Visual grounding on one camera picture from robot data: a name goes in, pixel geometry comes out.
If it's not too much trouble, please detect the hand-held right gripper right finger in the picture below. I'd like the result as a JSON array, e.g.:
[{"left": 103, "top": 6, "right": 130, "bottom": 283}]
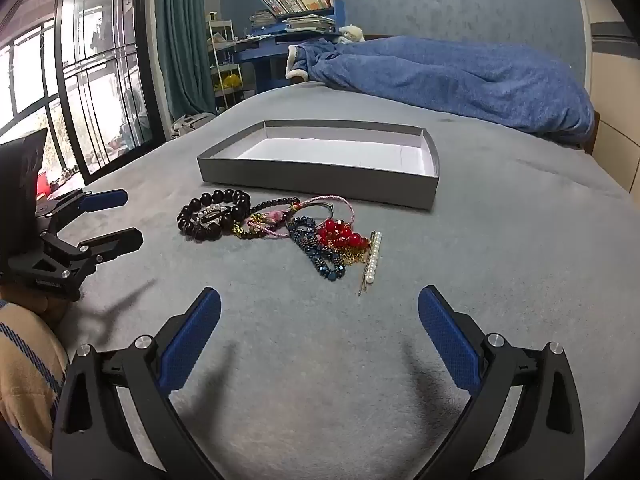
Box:
[{"left": 417, "top": 285, "right": 586, "bottom": 480}]

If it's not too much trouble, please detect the blue desk shelf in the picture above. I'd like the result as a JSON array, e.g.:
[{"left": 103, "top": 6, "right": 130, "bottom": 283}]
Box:
[{"left": 232, "top": 0, "right": 347, "bottom": 95}]

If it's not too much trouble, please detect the person's left hand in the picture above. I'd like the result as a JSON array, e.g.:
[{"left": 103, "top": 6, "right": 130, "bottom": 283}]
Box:
[{"left": 0, "top": 284, "right": 69, "bottom": 326}]

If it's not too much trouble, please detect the grey cardboard box tray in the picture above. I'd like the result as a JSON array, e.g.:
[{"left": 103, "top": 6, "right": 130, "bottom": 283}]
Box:
[{"left": 196, "top": 120, "right": 441, "bottom": 211}]

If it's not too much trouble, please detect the red bead bracelet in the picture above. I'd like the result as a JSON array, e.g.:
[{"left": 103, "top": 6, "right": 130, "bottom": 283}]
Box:
[{"left": 318, "top": 218, "right": 371, "bottom": 266}]

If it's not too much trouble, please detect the pink cord bracelet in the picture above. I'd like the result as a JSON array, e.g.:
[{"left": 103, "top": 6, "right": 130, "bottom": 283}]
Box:
[{"left": 247, "top": 195, "right": 354, "bottom": 241}]

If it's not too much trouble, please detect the large black bead bracelet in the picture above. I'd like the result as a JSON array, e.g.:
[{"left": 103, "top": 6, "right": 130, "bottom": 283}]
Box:
[{"left": 176, "top": 188, "right": 252, "bottom": 242}]

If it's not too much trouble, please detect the small black bead bracelet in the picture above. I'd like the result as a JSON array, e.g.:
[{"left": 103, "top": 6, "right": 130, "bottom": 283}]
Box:
[{"left": 232, "top": 196, "right": 301, "bottom": 241}]

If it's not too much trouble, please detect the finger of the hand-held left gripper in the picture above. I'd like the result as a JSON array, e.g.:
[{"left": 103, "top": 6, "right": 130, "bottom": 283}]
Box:
[
  {"left": 42, "top": 227, "right": 145, "bottom": 281},
  {"left": 37, "top": 188, "right": 129, "bottom": 234}
]

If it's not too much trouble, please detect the teal curtain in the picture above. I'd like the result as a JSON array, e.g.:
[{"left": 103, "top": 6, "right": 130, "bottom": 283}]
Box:
[{"left": 155, "top": 0, "right": 219, "bottom": 126}]

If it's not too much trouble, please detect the thin silver bangle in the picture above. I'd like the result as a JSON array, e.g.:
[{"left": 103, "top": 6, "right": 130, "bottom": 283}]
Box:
[{"left": 300, "top": 201, "right": 334, "bottom": 222}]

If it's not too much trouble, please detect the white wire rack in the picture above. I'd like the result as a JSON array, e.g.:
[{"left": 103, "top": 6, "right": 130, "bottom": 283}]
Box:
[{"left": 206, "top": 19, "right": 247, "bottom": 112}]

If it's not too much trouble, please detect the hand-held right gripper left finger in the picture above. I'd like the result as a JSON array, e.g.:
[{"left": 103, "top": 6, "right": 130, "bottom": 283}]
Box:
[{"left": 52, "top": 287, "right": 223, "bottom": 480}]

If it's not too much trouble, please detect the blue bead bracelet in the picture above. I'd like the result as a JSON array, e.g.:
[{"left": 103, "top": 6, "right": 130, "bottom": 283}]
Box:
[{"left": 287, "top": 216, "right": 347, "bottom": 282}]

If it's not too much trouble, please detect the blue fleece blanket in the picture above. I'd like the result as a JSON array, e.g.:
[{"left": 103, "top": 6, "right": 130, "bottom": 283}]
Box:
[{"left": 286, "top": 36, "right": 596, "bottom": 147}]

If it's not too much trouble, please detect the black framed window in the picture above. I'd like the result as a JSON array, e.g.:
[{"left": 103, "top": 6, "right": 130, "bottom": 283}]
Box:
[{"left": 0, "top": 0, "right": 167, "bottom": 187}]

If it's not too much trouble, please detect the beige wardrobe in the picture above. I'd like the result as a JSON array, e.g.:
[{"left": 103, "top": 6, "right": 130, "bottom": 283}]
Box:
[{"left": 570, "top": 0, "right": 640, "bottom": 196}]

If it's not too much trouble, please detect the stack of papers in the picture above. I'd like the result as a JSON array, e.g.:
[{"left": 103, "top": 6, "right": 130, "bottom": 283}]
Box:
[{"left": 249, "top": 10, "right": 336, "bottom": 36}]

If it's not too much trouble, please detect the pearl hair pin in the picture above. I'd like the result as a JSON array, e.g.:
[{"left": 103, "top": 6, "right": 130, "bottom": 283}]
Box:
[{"left": 357, "top": 231, "right": 383, "bottom": 296}]

